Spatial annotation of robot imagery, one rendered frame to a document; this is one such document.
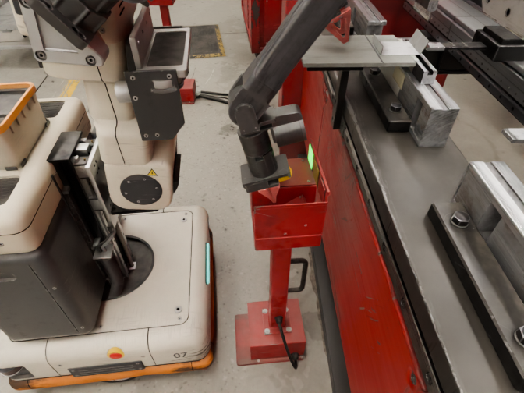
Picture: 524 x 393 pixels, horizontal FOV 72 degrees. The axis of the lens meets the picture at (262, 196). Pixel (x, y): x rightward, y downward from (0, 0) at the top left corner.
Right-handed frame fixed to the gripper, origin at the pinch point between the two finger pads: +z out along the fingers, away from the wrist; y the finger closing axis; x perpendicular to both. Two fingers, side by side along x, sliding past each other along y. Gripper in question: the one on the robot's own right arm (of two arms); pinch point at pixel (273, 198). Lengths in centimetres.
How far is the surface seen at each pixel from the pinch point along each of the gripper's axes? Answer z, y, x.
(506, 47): -9, 61, 22
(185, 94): 60, -58, 190
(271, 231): 5.1, -2.2, -5.2
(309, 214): 2.2, 7.1, -5.2
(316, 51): -17.7, 18.4, 28.2
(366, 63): -15.2, 28.0, 20.6
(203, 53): 70, -49, 282
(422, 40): -14, 43, 26
